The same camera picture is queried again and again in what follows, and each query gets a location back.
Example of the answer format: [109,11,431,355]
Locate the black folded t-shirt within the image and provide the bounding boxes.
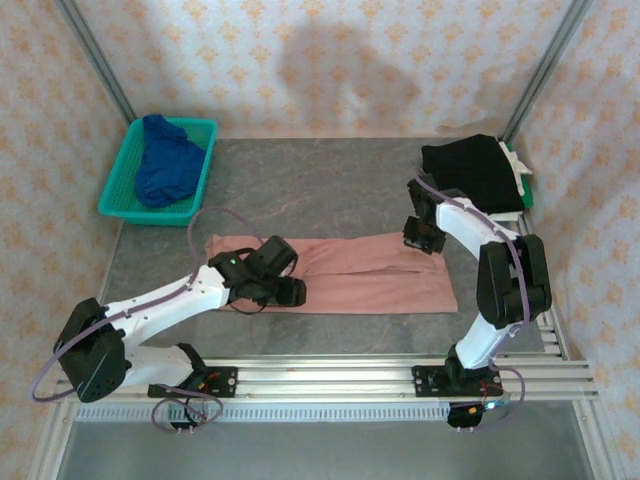
[420,133,526,214]

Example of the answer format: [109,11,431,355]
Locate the black controller box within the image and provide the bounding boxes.
[447,401,511,432]

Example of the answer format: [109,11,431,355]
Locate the aluminium frame post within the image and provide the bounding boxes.
[52,0,141,126]
[501,0,596,144]

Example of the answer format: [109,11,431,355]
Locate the aluminium side rail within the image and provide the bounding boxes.
[514,209,571,360]

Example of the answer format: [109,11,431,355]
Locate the white folded t-shirt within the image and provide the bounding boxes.
[492,141,534,224]

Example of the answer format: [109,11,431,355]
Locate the pink printed t-shirt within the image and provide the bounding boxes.
[204,230,459,315]

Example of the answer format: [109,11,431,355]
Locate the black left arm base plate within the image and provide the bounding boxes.
[147,366,239,400]

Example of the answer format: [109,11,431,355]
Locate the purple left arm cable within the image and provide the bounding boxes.
[30,207,262,435]

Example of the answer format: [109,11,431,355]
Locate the blue t-shirt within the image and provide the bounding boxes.
[135,113,207,209]

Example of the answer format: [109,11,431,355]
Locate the teal plastic basket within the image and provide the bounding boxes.
[97,116,220,227]

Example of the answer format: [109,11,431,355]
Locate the aluminium cross rail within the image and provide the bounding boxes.
[52,352,600,403]

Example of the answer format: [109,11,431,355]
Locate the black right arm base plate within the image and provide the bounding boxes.
[411,364,503,400]

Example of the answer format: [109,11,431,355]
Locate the slotted grey cable duct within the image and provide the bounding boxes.
[74,403,454,422]

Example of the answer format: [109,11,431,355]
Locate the green folded t-shirt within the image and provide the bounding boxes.
[503,142,536,210]

